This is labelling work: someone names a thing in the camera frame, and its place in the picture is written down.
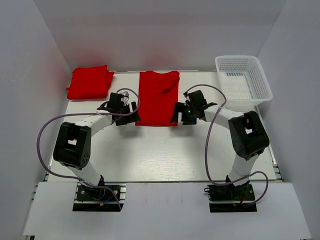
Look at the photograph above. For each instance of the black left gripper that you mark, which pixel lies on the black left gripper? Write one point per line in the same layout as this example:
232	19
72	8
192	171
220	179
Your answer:
132	118

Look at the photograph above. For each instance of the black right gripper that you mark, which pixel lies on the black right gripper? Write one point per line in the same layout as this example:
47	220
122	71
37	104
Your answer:
181	107

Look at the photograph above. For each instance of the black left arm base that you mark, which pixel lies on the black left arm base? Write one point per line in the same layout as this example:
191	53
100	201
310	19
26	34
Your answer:
99	200

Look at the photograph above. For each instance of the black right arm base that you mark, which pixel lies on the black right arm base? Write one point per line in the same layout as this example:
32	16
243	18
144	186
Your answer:
231	199

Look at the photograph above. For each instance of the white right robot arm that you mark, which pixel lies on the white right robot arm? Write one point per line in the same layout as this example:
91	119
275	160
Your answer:
248	135

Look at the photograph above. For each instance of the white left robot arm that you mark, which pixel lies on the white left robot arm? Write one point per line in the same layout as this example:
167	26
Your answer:
73	145

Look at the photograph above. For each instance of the folded red t shirt stack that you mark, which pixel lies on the folded red t shirt stack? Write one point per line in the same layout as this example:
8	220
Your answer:
90	83

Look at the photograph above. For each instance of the white plastic basket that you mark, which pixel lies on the white plastic basket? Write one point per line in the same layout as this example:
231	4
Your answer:
242	80

